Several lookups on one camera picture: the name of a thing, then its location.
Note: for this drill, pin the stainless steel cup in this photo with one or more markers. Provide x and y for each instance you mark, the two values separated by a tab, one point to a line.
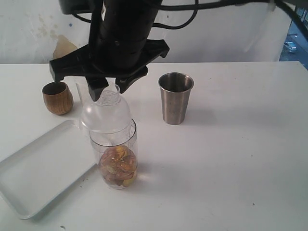
175	91

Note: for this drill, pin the clear plastic shaker lid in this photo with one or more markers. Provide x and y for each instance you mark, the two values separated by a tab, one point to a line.
109	114

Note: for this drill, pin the gold foil coin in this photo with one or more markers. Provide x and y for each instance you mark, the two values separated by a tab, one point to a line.
118	166

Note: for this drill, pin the white rectangular tray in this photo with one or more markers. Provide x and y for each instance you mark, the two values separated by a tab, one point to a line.
34	176

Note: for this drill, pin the brown wooden cup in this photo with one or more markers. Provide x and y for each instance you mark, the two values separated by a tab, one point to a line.
58	98

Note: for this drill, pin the clear plastic shaker body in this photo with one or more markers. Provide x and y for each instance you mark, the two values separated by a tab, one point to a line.
127	137

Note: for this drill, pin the translucent plastic container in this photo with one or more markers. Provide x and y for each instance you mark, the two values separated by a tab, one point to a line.
80	93

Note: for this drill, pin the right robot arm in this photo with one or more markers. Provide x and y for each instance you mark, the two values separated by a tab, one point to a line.
79	6

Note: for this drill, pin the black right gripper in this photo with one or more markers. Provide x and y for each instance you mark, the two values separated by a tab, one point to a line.
118	47

